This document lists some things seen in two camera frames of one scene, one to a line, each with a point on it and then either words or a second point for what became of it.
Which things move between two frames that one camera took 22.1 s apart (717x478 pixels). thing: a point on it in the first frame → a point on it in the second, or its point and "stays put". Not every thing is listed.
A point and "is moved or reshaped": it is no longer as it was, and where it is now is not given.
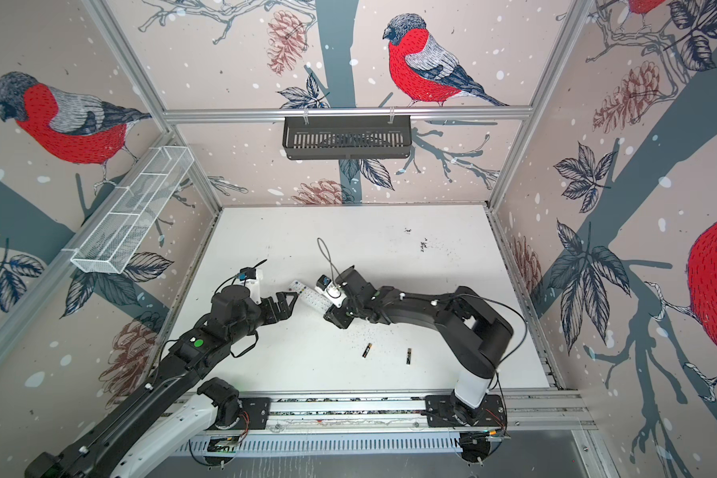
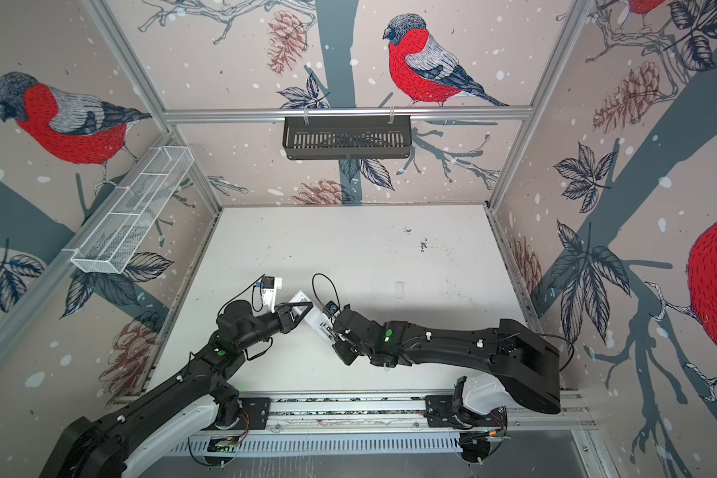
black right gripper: (340, 316) → (346, 352)
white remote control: (311, 297) is moved or reshaped
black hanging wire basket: (347, 136) stays put
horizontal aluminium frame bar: (348, 114) stays put
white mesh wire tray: (112, 237) stays put
